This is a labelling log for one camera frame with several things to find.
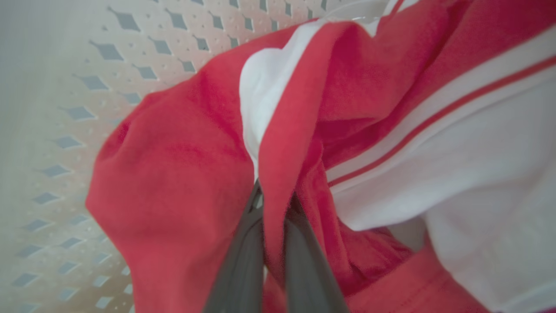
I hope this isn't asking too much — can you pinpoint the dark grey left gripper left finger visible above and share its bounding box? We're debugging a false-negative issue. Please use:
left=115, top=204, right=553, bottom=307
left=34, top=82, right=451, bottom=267
left=203, top=180, right=265, bottom=313

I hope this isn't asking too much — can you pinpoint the red and white garment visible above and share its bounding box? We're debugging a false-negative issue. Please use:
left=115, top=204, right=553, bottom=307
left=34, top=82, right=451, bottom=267
left=86, top=0, right=556, bottom=313

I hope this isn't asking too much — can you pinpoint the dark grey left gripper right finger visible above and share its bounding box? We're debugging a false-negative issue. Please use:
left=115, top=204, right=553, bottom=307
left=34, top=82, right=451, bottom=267
left=285, top=194, right=350, bottom=313

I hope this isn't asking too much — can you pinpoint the cream perforated laundry basket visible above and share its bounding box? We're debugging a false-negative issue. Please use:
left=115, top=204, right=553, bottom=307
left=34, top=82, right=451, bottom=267
left=0, top=0, right=391, bottom=313

